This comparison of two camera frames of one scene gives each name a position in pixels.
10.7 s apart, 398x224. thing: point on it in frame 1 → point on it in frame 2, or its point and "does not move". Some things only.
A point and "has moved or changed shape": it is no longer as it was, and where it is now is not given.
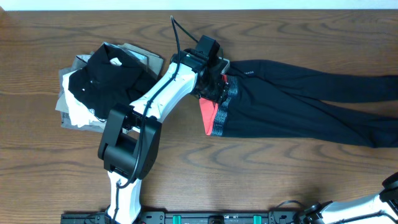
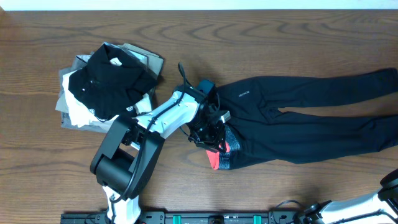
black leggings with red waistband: (262, 98) has moved or changed shape
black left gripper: (219, 93) → (215, 143)
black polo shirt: (113, 76) does not move
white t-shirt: (80, 115) does not move
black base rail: (272, 216) does not move
